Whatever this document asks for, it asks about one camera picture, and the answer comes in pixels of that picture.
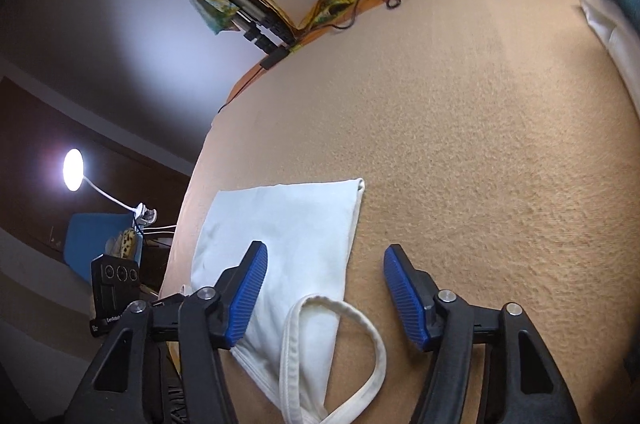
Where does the white camisole top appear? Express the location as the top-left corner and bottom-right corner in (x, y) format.
(190, 178), (386, 423)

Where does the black phone on gripper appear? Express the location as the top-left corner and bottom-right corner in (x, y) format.
(89, 255), (140, 338)

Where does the leopard print cloth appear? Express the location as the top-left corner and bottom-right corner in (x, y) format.
(104, 228), (138, 260)

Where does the blue chair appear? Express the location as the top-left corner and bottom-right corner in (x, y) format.
(63, 213), (134, 283)

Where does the white clip desk lamp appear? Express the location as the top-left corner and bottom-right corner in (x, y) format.
(62, 147), (157, 227)

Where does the beige blanket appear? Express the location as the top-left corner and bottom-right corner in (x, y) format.
(162, 0), (639, 423)

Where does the yellow green floral cloth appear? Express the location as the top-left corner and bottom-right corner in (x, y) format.
(297, 0), (362, 37)

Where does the folded white garment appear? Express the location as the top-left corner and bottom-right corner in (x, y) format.
(578, 0), (640, 113)

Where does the white lamp cable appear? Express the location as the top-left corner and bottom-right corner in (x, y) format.
(136, 222), (177, 238)

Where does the black cable inline box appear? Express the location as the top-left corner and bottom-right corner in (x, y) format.
(259, 46), (291, 70)

